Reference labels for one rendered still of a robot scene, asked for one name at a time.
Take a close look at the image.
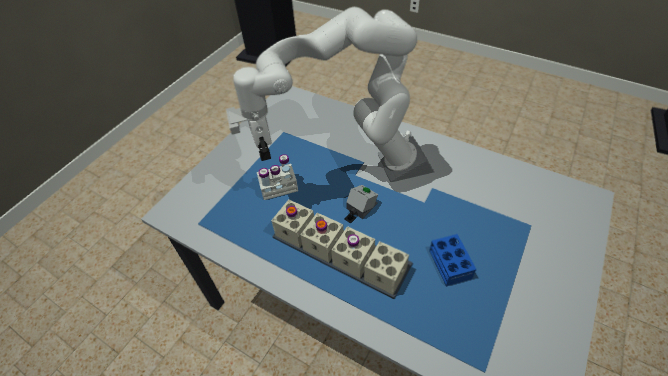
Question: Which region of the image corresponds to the white tube rack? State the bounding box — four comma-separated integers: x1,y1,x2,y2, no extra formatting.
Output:
257,165,298,200

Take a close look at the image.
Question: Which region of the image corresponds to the blue bench mat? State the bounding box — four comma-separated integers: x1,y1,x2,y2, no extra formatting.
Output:
198,132,531,373

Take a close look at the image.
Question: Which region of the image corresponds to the beige bucket adapter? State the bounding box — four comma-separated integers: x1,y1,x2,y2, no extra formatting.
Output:
301,213,344,263
364,241,409,295
331,227,375,278
271,200,314,248

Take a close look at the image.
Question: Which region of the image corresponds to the blue tube rack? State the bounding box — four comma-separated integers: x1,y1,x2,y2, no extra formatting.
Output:
429,235,476,286

